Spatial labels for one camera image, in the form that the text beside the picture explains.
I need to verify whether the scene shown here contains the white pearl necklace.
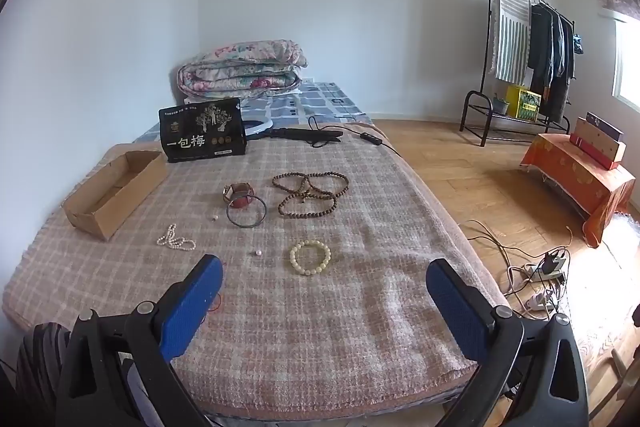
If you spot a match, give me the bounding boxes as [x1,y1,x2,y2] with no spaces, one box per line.
[156,223,196,252]

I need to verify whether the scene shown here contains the cream bead bracelet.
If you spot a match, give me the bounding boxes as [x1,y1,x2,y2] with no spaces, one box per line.
[288,239,333,278]

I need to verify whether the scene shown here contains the red strap wristwatch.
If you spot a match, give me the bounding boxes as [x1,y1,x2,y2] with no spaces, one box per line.
[222,182,255,209]

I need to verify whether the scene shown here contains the dark green bangle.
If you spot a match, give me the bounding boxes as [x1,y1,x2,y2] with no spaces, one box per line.
[226,195,268,229]

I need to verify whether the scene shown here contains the brown wooden bead necklace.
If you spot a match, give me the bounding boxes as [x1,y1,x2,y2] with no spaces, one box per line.
[271,170,350,219]

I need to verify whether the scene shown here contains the white power strip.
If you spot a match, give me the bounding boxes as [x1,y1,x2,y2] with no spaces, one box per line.
[525,247,570,314]

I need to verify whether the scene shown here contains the cardboard box tray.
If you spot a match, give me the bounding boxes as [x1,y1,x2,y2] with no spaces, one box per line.
[63,150,167,241]

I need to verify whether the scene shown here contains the pink plaid blanket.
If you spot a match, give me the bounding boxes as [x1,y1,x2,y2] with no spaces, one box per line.
[2,135,503,421]

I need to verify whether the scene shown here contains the black snack bag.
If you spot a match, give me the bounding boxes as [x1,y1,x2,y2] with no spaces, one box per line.
[158,98,246,162]

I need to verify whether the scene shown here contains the black clothes rack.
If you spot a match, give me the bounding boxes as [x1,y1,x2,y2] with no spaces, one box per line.
[460,0,582,146]

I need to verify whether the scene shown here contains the black folded tripod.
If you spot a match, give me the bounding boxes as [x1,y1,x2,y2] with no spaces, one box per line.
[266,128,343,146]

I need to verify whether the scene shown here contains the stacked boxes on table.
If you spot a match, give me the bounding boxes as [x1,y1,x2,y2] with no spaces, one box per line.
[570,112,626,170]

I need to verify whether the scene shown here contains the yellow box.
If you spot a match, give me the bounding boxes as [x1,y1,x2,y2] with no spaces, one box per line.
[506,84,541,121]

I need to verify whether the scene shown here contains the folded floral quilt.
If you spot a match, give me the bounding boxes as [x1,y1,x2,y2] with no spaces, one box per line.
[176,39,308,101]

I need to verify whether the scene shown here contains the dark hanging clothes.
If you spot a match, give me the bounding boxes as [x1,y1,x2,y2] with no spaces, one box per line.
[528,3,575,124]

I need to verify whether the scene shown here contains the striped hanging towel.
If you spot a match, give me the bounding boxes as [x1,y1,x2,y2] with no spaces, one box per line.
[489,0,532,86]

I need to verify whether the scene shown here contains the floor cables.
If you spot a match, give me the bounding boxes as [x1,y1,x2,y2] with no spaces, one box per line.
[459,218,576,308]

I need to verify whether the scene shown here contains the white ring light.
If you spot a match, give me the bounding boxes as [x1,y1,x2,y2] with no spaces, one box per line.
[243,118,273,140]

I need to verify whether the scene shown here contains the black cable with switch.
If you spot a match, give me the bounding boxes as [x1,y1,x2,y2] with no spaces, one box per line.
[307,114,402,156]

